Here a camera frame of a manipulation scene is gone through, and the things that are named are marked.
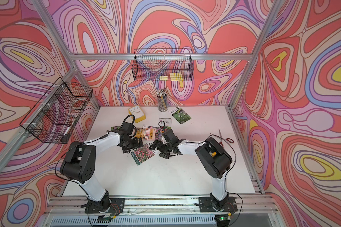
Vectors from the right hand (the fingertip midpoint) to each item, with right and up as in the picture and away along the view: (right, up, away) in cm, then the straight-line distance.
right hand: (154, 155), depth 89 cm
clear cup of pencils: (+4, +38, +18) cm, 42 cm away
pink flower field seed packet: (-9, -1, +3) cm, 9 cm away
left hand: (-10, +4, +5) cm, 12 cm away
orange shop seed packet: (-6, +12, +12) cm, 18 cm away
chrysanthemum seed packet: (+2, +14, +14) cm, 20 cm away
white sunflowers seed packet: (+8, +21, +19) cm, 30 cm away
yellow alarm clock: (-15, +27, +23) cm, 38 cm away
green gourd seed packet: (+18, +27, +25) cm, 41 cm away
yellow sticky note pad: (+14, +51, +1) cm, 53 cm away
